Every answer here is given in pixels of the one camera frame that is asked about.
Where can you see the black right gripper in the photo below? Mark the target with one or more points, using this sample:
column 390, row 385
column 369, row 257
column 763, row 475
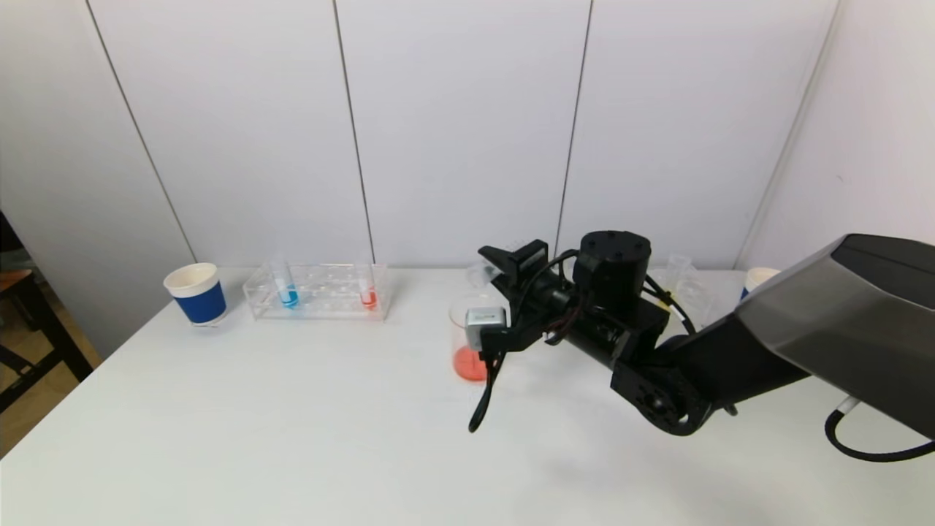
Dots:
column 531, row 261

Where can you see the graduated clear plastic test tube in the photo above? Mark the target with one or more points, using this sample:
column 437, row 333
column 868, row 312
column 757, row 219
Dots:
column 482, row 276

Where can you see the clear glass beaker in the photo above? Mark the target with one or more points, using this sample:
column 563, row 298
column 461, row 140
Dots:
column 467, row 365

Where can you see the test tube with red pigment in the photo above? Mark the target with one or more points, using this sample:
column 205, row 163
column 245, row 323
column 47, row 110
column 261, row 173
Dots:
column 369, row 298

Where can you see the clear acrylic test tube rack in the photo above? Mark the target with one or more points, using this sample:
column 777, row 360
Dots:
column 329, row 294
column 697, row 296

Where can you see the test tube with yellow pigment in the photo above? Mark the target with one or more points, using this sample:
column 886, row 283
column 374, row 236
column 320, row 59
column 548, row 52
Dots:
column 676, row 267

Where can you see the test tube with blue pigment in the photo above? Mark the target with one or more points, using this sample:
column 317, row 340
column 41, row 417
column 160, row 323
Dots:
column 289, row 297

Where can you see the blue white paper cup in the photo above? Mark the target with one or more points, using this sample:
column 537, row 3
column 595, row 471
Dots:
column 756, row 279
column 201, row 303

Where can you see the black framed wooden table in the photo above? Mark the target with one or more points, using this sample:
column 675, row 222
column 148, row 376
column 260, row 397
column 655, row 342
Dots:
column 44, row 329

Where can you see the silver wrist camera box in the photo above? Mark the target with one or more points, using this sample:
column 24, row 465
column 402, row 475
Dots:
column 483, row 319

